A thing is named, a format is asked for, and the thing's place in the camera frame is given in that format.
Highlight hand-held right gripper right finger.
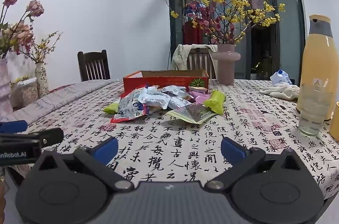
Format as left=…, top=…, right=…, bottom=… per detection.
left=204, top=137, right=309, bottom=193

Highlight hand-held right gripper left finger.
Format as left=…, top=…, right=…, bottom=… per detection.
left=32, top=137, right=135, bottom=193

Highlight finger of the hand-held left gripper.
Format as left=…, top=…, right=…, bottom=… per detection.
left=0, top=128, right=64, bottom=147
left=0, top=120, right=28, bottom=134

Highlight green snack packet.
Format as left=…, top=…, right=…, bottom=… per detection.
left=203, top=90, right=226, bottom=115
left=103, top=103, right=121, bottom=114

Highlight pink snack packet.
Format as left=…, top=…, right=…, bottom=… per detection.
left=191, top=92, right=211, bottom=104

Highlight pile of mixed snack packets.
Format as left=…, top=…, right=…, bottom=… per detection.
left=102, top=85, right=227, bottom=125

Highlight red cardboard box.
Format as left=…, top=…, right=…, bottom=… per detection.
left=123, top=70, right=210, bottom=97

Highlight pale woven basket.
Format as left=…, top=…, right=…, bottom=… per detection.
left=11, top=77, right=39, bottom=108

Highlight pale pink ribbed vase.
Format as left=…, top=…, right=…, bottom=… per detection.
left=0, top=57, right=14, bottom=118

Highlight grey pink patterned cloth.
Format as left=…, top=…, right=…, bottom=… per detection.
left=0, top=79, right=121, bottom=124

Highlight red patterned cloth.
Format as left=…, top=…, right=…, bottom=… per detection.
left=49, top=83, right=78, bottom=94

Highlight speckled slim vase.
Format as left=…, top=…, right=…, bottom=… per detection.
left=35, top=62, right=49, bottom=99

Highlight calligraphy printed tablecloth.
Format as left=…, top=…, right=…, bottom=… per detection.
left=0, top=78, right=339, bottom=200

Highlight white knitted gloves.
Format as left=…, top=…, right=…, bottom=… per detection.
left=259, top=82, right=301, bottom=100

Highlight dark wooden chair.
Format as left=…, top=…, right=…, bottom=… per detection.
left=77, top=50, right=111, bottom=82

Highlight pink ceramic vase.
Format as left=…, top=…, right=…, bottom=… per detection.
left=213, top=44, right=241, bottom=85

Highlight yellow blossom twigs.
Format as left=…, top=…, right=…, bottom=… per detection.
left=16, top=31, right=64, bottom=63

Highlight blue white plastic pack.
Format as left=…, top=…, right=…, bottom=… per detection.
left=270, top=70, right=293, bottom=87

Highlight clear drinking glass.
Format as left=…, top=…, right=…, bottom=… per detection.
left=298, top=83, right=333, bottom=137

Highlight wooden chair with slats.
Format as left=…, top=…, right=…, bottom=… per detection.
left=185, top=45, right=218, bottom=79

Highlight dried pink rose flowers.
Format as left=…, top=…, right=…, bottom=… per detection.
left=0, top=0, right=45, bottom=59

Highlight chair with beige jacket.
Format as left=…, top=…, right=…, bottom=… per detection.
left=171, top=44, right=218, bottom=71

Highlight yellow cup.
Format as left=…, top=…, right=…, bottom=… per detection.
left=329, top=102, right=339, bottom=142

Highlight yellow thermos bottle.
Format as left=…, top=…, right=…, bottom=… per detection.
left=296, top=14, right=339, bottom=121

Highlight dark framed glass door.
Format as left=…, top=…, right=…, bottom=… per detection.
left=167, top=0, right=306, bottom=80

